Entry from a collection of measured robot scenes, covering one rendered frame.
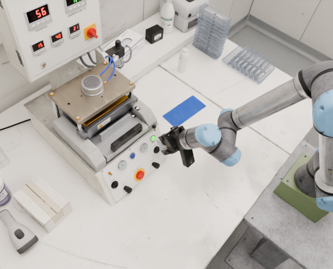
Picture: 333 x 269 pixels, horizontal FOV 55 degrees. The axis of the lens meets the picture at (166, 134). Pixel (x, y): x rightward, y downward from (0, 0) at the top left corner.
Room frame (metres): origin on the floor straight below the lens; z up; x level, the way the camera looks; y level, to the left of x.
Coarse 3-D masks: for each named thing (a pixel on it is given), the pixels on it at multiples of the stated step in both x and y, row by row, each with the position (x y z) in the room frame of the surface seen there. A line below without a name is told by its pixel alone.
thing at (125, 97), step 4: (124, 96) 0.84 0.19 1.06; (120, 100) 0.81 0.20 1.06; (124, 100) 0.82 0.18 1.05; (112, 104) 0.79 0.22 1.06; (116, 104) 0.79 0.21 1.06; (108, 108) 0.76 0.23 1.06; (112, 108) 0.77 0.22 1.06; (100, 112) 0.74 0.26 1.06; (104, 112) 0.74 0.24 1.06; (96, 116) 0.72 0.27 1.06; (100, 116) 0.72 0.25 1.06; (88, 120) 0.69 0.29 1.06; (92, 120) 0.70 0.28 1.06; (96, 120) 0.71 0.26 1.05; (84, 124) 0.68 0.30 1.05; (88, 124) 0.68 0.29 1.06; (84, 128) 0.68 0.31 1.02
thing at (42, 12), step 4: (40, 8) 0.82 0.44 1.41; (44, 8) 0.83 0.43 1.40; (32, 12) 0.80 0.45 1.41; (36, 12) 0.81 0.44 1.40; (40, 12) 0.82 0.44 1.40; (44, 12) 0.83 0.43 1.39; (32, 16) 0.80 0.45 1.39; (36, 16) 0.81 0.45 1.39; (40, 16) 0.82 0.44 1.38; (32, 20) 0.79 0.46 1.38
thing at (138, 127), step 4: (140, 124) 0.75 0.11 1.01; (132, 128) 0.73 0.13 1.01; (136, 128) 0.73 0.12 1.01; (140, 128) 0.74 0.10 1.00; (128, 132) 0.70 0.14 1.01; (132, 132) 0.71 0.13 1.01; (136, 132) 0.72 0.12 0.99; (124, 136) 0.68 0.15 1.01; (128, 136) 0.69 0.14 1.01; (116, 140) 0.66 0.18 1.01; (120, 140) 0.66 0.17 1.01; (124, 140) 0.67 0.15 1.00; (112, 144) 0.64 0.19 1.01; (116, 144) 0.64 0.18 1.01; (120, 144) 0.66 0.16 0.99; (112, 148) 0.63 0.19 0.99
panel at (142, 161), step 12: (156, 132) 0.80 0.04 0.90; (156, 144) 0.78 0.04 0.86; (120, 156) 0.65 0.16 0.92; (144, 156) 0.71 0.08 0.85; (156, 156) 0.75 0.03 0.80; (108, 168) 0.59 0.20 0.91; (132, 168) 0.65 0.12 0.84; (144, 168) 0.68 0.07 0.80; (108, 180) 0.56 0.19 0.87; (120, 180) 0.59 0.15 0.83; (132, 180) 0.62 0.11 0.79; (120, 192) 0.56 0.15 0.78
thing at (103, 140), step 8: (128, 112) 0.83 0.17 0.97; (120, 120) 0.76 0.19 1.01; (128, 120) 0.78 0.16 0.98; (136, 120) 0.80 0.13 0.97; (104, 128) 0.73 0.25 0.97; (112, 128) 0.72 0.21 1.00; (120, 128) 0.75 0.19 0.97; (128, 128) 0.75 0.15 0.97; (144, 128) 0.77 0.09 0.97; (96, 136) 0.69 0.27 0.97; (104, 136) 0.68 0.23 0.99; (112, 136) 0.70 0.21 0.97; (120, 136) 0.71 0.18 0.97; (136, 136) 0.72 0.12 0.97; (96, 144) 0.65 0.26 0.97; (104, 144) 0.66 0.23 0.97; (128, 144) 0.69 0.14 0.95; (104, 152) 0.62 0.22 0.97; (112, 152) 0.63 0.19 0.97
